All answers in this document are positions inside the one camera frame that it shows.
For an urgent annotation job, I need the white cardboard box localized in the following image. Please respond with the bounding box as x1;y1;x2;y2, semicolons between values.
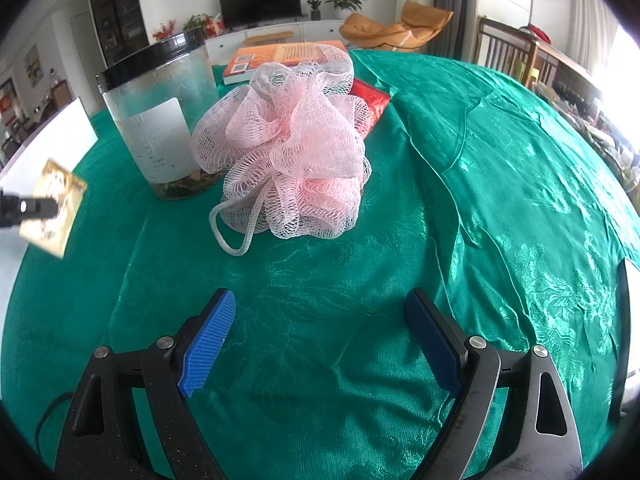
1;99;98;364

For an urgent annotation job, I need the pink mesh bath sponge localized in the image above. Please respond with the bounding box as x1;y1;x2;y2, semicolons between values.
191;44;371;257

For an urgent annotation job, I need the red packet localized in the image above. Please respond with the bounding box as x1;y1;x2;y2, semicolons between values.
350;78;390;138

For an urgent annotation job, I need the green potted plant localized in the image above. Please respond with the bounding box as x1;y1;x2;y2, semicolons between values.
324;0;368;20

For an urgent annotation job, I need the green satin tablecloth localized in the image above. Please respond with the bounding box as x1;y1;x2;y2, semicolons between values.
1;52;639;479

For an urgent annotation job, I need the white tv cabinet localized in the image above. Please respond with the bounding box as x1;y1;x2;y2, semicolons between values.
206;20;347;65

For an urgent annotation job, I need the grey curtain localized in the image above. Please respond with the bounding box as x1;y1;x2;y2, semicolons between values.
426;0;478;62

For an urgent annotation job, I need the black television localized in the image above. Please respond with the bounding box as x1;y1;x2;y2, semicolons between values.
219;0;302;29

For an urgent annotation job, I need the red flower vase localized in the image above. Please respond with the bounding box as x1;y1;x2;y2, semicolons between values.
152;20;177;42

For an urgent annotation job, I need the orange book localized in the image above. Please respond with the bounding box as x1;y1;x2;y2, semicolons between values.
222;40;348;86

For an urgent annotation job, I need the black display cabinet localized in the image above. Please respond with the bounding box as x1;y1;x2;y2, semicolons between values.
89;0;149;67

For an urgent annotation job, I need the small wooden bench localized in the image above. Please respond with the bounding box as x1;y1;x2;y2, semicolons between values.
243;30;294;47

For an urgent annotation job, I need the wooden chair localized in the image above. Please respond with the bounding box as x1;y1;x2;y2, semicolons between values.
473;16;601;101

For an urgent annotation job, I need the clear jar with black lid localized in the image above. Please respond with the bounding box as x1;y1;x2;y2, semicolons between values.
96;28;218;200

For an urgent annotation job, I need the orange lounge chair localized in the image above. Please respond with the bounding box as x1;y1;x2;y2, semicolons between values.
340;1;454;52

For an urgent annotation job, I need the golden card packet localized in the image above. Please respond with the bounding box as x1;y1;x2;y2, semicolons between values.
18;160;87;259

